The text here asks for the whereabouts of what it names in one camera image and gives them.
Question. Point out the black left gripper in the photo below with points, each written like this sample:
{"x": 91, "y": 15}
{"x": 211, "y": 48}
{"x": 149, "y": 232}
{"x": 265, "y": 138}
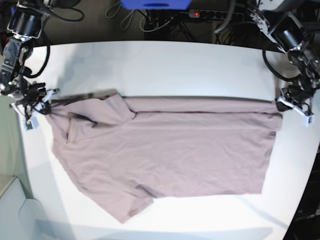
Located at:
{"x": 294, "y": 97}

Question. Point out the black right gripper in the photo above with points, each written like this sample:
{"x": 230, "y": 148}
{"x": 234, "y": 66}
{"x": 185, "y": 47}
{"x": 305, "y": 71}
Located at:
{"x": 33, "y": 99}

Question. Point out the mauve t-shirt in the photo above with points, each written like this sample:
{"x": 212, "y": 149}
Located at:
{"x": 123, "y": 152}

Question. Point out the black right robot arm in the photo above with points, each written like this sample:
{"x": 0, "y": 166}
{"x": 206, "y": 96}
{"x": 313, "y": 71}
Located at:
{"x": 26, "y": 25}

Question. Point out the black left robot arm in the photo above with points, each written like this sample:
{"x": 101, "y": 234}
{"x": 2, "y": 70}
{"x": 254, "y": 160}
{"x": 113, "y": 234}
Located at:
{"x": 275, "y": 20}

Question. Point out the grey side panel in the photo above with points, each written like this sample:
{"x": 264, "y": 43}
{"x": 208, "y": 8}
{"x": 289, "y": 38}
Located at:
{"x": 21, "y": 218}

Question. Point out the black power strip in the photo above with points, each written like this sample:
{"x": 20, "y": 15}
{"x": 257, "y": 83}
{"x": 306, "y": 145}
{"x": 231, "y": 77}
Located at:
{"x": 214, "y": 15}

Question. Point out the blue box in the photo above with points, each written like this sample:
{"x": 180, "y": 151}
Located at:
{"x": 155, "y": 4}

